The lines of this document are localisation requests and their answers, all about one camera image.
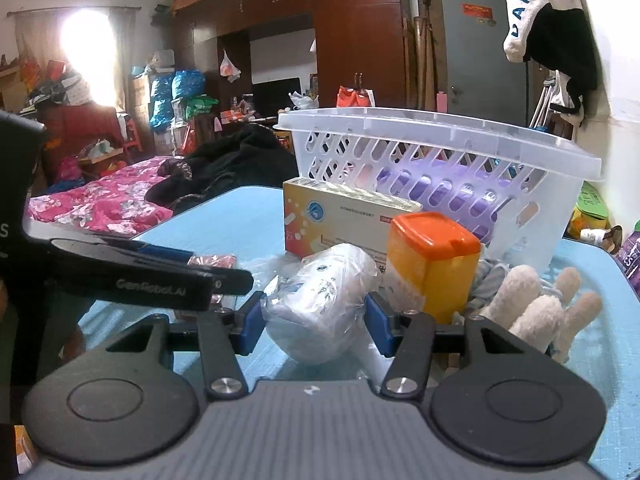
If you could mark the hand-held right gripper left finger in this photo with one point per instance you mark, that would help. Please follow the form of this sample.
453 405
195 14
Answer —
249 327

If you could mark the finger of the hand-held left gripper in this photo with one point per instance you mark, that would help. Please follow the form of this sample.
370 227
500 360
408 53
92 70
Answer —
160 251
165 287

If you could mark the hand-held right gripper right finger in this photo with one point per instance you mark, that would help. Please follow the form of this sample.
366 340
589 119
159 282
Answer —
381 331

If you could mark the plastic-wrapped white roll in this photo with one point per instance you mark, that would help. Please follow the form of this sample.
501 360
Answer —
320 305

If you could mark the orange and white medicine box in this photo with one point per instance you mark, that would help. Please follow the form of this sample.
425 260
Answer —
340 220

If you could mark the pink patterned packet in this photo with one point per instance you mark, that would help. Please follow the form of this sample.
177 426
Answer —
212 260

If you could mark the pink floral blanket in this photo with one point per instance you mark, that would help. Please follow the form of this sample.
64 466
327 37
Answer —
110 195

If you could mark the yellow container with orange lid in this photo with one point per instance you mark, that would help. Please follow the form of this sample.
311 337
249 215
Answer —
432 265

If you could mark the red cabinet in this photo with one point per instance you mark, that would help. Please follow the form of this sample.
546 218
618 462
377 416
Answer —
80 127

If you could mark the black clothing pile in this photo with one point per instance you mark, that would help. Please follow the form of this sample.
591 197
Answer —
235 160

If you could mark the light blue cloth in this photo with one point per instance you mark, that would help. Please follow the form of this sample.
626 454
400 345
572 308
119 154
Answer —
487 277

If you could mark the window curtain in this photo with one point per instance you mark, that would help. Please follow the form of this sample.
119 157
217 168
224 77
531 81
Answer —
30 55

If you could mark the beige plush glove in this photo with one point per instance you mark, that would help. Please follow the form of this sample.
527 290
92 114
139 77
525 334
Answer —
535 305

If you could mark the blue plastic bags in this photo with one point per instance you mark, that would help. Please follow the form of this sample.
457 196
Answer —
172 92

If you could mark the black television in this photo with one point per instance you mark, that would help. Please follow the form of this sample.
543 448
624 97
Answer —
275 95

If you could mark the small white plastic bag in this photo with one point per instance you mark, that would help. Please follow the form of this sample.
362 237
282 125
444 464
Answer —
230 67

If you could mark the white plastic basket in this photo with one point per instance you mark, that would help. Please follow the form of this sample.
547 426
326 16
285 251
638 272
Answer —
450 140

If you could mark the crumpled white bag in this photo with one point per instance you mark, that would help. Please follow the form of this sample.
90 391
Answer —
302 101

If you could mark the orange and white plastic bag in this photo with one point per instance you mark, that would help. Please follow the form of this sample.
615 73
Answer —
354 97

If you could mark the pink board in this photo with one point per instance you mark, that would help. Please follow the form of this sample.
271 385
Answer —
441 102

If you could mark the green box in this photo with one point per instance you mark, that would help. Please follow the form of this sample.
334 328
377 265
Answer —
592 205

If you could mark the purple packet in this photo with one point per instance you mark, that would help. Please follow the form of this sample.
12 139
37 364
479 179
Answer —
631 257

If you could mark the white clothes rack rods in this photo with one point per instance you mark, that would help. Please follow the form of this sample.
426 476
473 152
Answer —
542 105

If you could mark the grey door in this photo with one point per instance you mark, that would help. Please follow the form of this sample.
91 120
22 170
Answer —
480 60

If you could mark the wooden poles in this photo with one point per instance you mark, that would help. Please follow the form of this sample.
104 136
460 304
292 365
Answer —
425 45

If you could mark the dark red wooden wardrobe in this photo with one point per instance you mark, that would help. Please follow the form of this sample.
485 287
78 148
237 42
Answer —
350 20

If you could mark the black hanging garment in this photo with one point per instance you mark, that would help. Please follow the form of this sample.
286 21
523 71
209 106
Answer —
565 50

